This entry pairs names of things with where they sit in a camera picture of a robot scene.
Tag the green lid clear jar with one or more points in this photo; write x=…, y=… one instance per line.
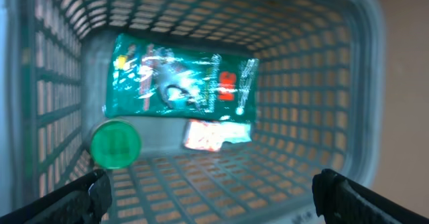
x=115, y=144

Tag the green foil snack bag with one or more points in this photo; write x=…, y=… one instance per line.
x=156, y=80

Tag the grey plastic mesh basket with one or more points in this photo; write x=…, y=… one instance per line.
x=319, y=96

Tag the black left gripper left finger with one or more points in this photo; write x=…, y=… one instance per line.
x=84, y=200

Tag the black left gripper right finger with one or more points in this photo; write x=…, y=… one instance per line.
x=340, y=200

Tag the red white tissue packet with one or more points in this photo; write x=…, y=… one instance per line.
x=210, y=136

